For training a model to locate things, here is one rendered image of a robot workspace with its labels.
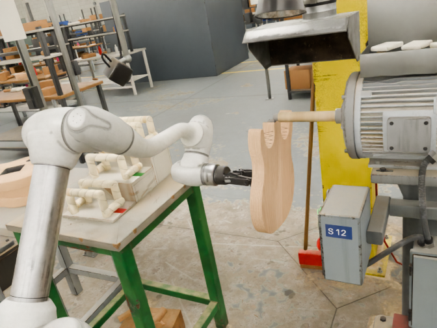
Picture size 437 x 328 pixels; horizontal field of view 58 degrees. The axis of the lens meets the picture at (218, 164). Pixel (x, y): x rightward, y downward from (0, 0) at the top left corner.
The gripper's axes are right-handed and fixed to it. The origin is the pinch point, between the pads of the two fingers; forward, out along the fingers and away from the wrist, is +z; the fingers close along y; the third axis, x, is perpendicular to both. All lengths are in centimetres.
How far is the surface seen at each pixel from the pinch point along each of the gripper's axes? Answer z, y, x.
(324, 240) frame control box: 31, 40, -2
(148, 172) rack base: -52, 3, 0
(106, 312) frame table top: -95, 1, -81
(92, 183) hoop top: -66, 22, 0
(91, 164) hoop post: -73, 15, 6
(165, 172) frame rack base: -53, -9, -4
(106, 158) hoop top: -63, 16, 9
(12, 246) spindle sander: -212, -26, -74
